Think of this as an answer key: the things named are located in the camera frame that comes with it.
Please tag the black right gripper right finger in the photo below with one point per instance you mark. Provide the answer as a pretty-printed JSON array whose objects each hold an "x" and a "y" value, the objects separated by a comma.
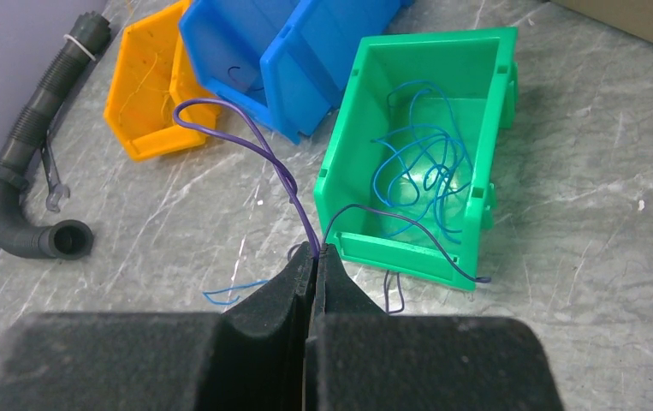
[{"x": 335, "y": 292}]

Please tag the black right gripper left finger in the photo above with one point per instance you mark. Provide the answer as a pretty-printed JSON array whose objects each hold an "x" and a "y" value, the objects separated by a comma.
[{"x": 280, "y": 308}]

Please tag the green plastic bin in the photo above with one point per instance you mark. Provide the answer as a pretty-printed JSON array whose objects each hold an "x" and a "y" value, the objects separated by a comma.
[{"x": 405, "y": 181}]

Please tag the blue plastic bin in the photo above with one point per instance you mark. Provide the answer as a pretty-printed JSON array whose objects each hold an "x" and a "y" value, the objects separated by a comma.
[{"x": 285, "y": 63}]

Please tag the silver wrench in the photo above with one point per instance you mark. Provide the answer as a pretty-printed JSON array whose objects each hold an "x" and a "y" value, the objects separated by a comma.
[{"x": 57, "y": 189}]

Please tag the orange plastic bin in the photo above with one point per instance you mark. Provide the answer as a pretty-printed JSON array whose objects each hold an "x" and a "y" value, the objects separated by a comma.
[{"x": 152, "y": 76}]

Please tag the tan tool box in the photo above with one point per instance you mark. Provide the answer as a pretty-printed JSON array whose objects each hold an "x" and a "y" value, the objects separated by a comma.
[{"x": 631, "y": 16}]

